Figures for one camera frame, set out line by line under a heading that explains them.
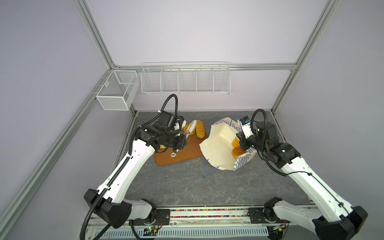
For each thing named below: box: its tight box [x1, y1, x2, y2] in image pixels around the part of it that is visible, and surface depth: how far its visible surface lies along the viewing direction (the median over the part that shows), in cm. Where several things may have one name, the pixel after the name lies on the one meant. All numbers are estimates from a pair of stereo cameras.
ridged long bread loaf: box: [195, 120, 206, 139], surface depth 107 cm
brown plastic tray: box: [154, 134, 208, 166], surface depth 93 cm
